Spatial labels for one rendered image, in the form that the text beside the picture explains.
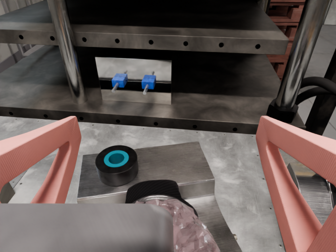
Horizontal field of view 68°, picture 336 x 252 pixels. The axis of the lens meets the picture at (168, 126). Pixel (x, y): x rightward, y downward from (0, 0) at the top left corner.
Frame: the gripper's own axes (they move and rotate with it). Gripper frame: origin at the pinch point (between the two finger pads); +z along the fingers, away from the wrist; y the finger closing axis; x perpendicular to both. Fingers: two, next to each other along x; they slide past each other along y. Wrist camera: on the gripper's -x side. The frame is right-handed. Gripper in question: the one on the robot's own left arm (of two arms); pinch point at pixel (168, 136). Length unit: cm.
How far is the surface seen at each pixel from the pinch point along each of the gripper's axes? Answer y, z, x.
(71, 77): 34, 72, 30
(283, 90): -37, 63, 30
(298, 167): -25.0, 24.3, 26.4
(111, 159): 11.2, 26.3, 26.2
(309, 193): -24.6, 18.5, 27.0
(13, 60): 201, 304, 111
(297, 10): -116, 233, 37
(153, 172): 2.9, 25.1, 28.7
